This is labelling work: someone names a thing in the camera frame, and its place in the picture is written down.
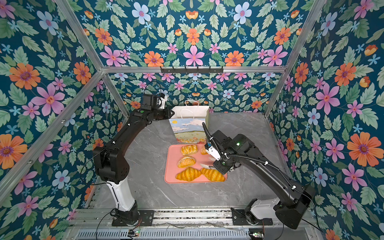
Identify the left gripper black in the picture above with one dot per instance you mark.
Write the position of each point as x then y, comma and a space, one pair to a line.
167, 114

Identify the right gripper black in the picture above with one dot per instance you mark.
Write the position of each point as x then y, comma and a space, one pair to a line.
219, 168

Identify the large croissant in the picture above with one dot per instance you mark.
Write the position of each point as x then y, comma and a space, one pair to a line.
189, 175
213, 175

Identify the painted landscape paper bag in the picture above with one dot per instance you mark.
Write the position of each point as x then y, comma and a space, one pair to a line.
187, 122

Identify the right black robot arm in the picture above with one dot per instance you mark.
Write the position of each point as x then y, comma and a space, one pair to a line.
293, 199

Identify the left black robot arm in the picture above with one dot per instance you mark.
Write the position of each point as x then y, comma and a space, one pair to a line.
112, 167

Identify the braided bread loaf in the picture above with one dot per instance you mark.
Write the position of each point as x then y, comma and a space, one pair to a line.
189, 150

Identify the sesame bun far right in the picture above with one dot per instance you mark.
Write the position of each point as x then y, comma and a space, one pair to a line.
204, 151

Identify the sesame bun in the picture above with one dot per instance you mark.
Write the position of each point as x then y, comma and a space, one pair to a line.
204, 151
186, 162

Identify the pink plastic tray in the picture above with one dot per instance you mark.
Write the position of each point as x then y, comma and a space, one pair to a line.
174, 155

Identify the sesame bun near left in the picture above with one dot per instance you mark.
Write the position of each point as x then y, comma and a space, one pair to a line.
186, 162

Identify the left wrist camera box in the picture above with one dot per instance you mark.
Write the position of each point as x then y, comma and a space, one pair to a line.
154, 102

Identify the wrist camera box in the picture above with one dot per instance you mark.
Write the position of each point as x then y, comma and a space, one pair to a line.
212, 152
154, 102

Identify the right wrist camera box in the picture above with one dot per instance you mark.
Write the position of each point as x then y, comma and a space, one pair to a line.
212, 152

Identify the aluminium cage frame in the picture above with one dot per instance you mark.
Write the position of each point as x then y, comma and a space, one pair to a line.
54, 53

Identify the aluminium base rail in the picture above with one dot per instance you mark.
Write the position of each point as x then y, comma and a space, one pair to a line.
186, 224

